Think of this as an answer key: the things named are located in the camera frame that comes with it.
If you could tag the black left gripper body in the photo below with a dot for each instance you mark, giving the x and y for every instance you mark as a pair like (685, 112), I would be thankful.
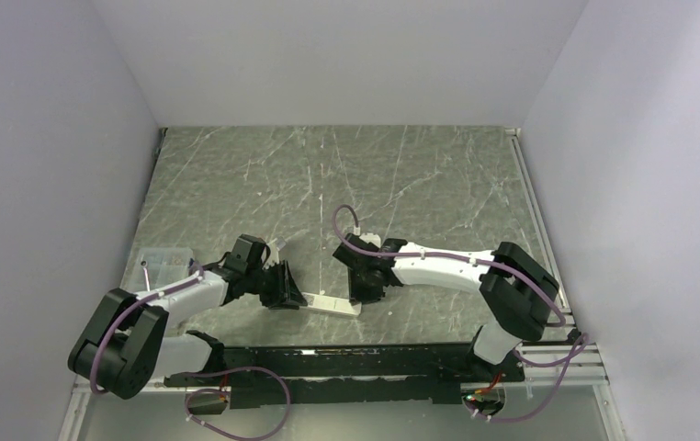
(267, 283)

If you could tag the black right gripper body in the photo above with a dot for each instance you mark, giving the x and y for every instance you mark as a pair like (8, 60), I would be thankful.
(361, 290)

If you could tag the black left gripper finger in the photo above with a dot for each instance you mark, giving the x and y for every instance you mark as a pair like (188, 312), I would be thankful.
(290, 292)
(279, 302)

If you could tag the white remote control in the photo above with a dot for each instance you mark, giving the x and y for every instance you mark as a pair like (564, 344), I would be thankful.
(331, 305)

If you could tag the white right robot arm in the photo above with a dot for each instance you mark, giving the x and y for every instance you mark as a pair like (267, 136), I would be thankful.
(520, 293)

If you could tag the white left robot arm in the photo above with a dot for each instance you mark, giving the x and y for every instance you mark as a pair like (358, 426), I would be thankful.
(125, 343)

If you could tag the clear plastic storage box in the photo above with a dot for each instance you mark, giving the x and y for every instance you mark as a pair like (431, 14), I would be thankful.
(166, 265)

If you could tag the silver wrench in box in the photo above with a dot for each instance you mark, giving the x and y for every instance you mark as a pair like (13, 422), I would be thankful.
(145, 275)

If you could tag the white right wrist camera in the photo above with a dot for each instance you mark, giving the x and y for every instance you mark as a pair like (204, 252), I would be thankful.
(369, 237)

